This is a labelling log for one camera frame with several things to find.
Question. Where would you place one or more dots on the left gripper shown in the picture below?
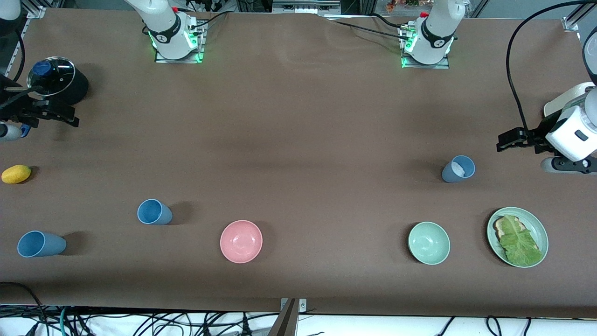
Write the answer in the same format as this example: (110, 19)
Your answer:
(544, 132)

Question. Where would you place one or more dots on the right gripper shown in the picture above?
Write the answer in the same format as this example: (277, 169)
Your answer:
(10, 105)

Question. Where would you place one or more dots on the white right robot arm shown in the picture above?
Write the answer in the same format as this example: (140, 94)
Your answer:
(168, 32)

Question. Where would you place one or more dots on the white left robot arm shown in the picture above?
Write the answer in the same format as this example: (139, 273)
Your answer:
(436, 35)

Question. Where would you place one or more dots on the black cooking pot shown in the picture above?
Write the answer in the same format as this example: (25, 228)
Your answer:
(77, 88)

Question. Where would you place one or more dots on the glass lid with blue knob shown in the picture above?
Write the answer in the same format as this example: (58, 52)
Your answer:
(53, 74)

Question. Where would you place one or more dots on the yellow lemon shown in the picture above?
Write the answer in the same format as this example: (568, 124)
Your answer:
(16, 174)

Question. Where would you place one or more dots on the grey-blue plastic cup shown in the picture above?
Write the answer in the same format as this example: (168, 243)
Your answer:
(448, 175)

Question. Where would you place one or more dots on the toasted bread slice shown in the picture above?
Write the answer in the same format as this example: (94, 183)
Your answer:
(499, 227)

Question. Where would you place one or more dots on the mint green plate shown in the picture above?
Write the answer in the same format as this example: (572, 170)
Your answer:
(536, 228)

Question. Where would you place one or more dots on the green lettuce leaf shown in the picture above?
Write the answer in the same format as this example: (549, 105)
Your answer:
(520, 242)

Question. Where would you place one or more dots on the blue plastic cup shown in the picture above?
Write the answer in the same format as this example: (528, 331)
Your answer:
(42, 244)
(154, 213)

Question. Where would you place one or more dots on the mint green bowl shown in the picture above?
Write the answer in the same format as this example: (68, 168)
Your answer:
(429, 243)

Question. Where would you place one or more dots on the brown table cloth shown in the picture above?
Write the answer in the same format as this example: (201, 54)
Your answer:
(298, 140)

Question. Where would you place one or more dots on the pink bowl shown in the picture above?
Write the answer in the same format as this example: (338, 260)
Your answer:
(241, 241)

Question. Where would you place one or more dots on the grey metal rack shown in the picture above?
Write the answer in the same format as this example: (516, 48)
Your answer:
(305, 5)

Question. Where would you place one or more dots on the aluminium frame profile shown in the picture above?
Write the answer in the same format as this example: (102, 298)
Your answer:
(576, 18)
(35, 11)

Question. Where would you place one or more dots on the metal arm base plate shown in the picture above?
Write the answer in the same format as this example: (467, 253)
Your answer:
(179, 58)
(424, 65)

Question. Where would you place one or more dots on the metal table clamp bracket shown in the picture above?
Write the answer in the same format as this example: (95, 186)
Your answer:
(302, 305)

